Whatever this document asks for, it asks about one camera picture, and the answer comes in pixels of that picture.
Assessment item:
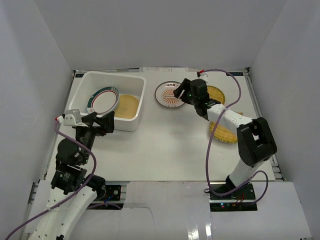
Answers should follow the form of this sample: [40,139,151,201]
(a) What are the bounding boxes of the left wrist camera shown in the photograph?
[55,109,82,127]

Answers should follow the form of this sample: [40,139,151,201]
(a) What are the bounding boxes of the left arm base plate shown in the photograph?
[86,183,129,210]

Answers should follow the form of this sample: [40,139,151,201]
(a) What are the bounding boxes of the sunburst pattern plate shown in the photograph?
[154,81,185,109]

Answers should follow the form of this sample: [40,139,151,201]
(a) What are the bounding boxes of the green rimmed white plate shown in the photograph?
[86,86,120,116]

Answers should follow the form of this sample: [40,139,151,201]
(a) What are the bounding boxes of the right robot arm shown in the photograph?
[173,78,278,200]

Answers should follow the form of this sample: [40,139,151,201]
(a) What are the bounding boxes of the round woven bamboo plate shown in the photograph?
[207,85,226,105]

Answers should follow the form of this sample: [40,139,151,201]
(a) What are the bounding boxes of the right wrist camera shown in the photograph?
[196,70,209,84]

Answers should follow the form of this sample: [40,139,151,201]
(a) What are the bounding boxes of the white plastic bin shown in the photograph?
[67,71,146,132]

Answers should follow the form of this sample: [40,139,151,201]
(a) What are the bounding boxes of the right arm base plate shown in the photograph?
[204,183,258,213]

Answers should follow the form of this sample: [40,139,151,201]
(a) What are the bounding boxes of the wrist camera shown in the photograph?
[196,70,209,84]
[55,109,82,127]

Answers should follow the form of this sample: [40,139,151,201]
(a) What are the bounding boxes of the rectangular woven bamboo plate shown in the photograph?
[209,110,243,144]

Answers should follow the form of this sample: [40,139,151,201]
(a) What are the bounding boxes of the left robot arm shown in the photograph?
[29,109,115,240]

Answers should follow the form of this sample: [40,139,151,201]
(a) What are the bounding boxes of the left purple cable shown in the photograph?
[4,119,98,240]

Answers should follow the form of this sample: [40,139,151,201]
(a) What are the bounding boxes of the white paper sheets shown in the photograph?
[139,67,189,73]

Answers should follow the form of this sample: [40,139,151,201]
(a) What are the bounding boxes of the plain yellow plate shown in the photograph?
[114,94,139,119]

